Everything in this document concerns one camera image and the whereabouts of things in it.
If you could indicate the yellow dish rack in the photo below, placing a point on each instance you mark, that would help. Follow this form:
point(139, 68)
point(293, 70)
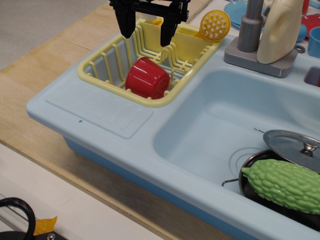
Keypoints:
point(108, 66)

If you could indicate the light blue toy sink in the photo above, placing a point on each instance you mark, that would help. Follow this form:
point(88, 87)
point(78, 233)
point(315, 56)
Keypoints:
point(185, 150)

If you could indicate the blue plastic cup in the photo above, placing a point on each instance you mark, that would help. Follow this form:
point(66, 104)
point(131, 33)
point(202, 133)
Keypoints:
point(314, 42)

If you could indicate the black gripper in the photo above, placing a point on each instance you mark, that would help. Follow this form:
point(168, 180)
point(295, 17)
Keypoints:
point(172, 11)

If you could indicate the cream detergent bottle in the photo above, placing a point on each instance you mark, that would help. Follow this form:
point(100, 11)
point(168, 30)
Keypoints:
point(280, 31)

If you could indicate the green bitter gourd toy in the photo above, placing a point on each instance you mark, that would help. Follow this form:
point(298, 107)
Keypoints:
point(285, 184)

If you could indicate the blue plastic plate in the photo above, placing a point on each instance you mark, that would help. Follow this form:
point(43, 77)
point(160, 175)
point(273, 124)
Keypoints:
point(236, 10)

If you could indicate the steel pot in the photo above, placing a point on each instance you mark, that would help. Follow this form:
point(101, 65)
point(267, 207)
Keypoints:
point(307, 219)

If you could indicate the yellow round scrub brush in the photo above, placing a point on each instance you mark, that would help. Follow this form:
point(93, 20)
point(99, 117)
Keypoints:
point(214, 26)

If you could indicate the steel pot lid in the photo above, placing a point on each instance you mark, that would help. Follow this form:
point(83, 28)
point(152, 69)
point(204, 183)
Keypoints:
point(294, 147)

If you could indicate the grey toy faucet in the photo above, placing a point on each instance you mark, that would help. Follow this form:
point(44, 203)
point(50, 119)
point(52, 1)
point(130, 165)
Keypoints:
point(242, 51)

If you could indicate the yellow tape piece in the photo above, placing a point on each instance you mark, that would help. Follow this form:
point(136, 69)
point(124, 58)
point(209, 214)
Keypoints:
point(43, 226)

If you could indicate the red plastic cup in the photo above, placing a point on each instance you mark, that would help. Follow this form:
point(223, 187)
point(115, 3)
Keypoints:
point(147, 79)

